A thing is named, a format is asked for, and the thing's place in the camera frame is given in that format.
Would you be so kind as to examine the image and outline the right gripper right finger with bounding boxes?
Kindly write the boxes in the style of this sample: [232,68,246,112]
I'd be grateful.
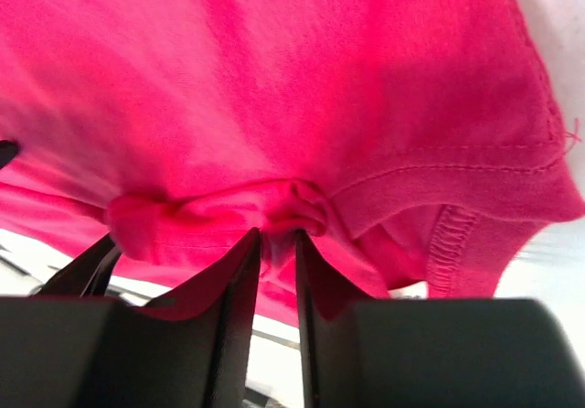
[295,231,584,407]

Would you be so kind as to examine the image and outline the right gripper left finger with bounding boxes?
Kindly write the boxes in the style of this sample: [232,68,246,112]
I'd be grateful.
[1,229,261,407]

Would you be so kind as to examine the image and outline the pink t shirt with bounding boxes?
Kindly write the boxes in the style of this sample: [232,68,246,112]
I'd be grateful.
[1,0,584,325]

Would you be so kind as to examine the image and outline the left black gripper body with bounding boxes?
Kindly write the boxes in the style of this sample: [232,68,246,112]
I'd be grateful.
[0,140,20,169]

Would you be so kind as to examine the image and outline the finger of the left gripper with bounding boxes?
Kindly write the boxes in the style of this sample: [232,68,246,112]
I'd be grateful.
[36,234,122,296]

